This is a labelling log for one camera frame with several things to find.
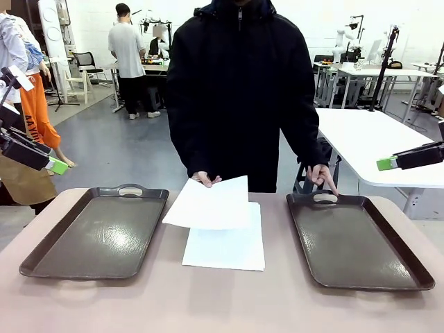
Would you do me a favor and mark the person in black jacket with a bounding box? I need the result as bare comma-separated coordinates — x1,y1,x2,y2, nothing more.
166,0,330,194

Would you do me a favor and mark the white workbench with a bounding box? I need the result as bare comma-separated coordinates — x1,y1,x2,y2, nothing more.
327,67,438,122

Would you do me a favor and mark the man in white T-shirt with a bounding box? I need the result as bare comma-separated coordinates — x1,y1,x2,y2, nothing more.
108,2,162,121

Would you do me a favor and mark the person's right hand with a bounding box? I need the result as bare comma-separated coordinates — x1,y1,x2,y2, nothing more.
191,170,223,189

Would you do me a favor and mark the person's left forearm black sleeve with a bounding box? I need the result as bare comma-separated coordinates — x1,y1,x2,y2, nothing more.
291,100,330,167

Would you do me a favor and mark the background work table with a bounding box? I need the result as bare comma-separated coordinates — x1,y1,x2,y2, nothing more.
110,61,171,114

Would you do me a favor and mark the person's right forearm black sleeve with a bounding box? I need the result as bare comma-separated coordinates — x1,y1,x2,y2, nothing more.
167,103,216,178

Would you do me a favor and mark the black step stool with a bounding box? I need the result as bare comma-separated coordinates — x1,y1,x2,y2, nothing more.
293,155,343,195

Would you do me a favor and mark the mannequin in orange trousers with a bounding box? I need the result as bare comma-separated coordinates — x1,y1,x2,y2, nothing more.
19,15,76,168

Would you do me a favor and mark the large white table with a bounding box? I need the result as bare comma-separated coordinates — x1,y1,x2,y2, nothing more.
314,108,444,220

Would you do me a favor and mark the brown fabric panel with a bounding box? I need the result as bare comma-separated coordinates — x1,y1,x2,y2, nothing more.
0,152,58,206

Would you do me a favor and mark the person's left hand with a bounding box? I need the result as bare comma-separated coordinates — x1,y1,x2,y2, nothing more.
307,164,340,196

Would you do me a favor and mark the black office chair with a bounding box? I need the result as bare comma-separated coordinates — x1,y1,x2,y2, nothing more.
71,51,105,87

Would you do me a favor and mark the seated person in dark top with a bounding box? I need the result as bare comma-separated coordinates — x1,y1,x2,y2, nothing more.
148,26,171,59

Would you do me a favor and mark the dark brown serving tray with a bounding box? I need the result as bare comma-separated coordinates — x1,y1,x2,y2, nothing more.
286,189,436,291
19,183,170,281

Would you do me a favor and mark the black bag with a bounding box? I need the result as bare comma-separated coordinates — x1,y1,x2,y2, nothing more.
316,137,334,164

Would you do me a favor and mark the white monitor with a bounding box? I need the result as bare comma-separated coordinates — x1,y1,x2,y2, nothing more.
366,38,383,64

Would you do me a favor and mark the white wooden chair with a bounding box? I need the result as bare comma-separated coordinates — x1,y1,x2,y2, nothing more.
65,67,94,103

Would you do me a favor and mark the white A4 paper sheet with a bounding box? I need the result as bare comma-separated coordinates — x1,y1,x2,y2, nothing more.
162,175,256,230

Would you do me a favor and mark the black floor stand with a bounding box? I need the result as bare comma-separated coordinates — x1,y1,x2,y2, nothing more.
46,69,80,112

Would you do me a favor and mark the white standing air conditioner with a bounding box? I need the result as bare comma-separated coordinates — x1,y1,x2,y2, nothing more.
37,0,76,94

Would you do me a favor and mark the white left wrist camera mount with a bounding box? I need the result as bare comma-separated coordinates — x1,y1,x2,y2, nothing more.
0,65,33,130

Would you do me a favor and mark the black tall tripod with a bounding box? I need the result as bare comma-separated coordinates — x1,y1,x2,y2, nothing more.
368,24,400,112

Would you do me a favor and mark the figure in striped shirt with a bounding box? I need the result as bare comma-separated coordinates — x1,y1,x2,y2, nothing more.
0,3,29,105

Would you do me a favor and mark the white A4 paper stack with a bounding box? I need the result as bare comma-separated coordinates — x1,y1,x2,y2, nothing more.
182,201,266,273

